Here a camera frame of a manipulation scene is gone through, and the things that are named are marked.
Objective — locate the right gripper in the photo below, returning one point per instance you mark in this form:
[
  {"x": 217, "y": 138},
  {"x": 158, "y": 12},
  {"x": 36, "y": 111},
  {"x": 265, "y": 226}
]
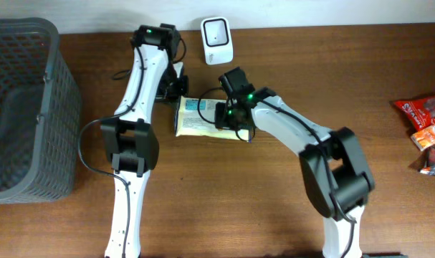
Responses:
[{"x": 222, "y": 119}]

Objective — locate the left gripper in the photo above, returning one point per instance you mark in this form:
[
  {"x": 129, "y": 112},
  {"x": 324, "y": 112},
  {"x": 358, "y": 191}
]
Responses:
[{"x": 172, "y": 96}]

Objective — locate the red snack bag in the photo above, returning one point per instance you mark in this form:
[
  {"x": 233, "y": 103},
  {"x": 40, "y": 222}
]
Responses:
[{"x": 420, "y": 112}]

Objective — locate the small orange candy packet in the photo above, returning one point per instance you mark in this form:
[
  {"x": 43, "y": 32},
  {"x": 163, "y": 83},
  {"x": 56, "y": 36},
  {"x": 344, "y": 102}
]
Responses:
[{"x": 424, "y": 138}]

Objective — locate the black patterned snack packet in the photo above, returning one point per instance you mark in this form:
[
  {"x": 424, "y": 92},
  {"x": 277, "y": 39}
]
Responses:
[{"x": 428, "y": 168}]

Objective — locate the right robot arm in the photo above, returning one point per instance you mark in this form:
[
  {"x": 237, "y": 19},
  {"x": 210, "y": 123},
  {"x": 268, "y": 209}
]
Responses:
[{"x": 335, "y": 172}]

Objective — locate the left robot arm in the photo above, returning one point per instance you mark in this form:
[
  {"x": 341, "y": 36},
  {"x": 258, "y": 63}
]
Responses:
[{"x": 131, "y": 145}]

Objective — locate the white barcode scanner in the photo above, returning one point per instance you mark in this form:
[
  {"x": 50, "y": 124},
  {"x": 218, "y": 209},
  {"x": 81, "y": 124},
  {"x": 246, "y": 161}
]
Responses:
[{"x": 217, "y": 41}]

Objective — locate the dark grey plastic basket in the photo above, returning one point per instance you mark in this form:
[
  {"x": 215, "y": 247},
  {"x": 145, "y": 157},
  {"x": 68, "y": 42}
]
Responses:
[{"x": 40, "y": 107}]

